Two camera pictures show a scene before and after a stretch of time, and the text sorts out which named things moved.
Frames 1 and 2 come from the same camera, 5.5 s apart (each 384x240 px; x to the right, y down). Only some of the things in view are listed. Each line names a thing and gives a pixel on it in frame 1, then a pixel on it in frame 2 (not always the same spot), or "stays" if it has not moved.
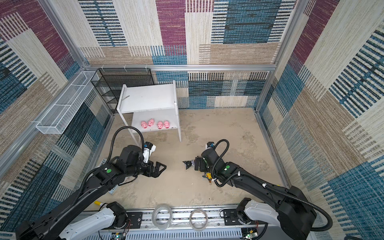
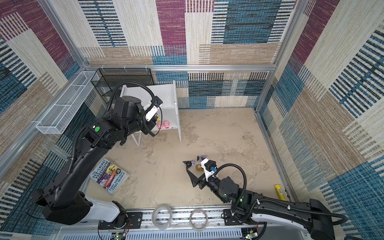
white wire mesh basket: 57,118 stays
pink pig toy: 160,125 stays
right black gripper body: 204,166 → 213,184
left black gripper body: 147,170 → 146,127
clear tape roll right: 190,221 stays
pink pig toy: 166,124 stays
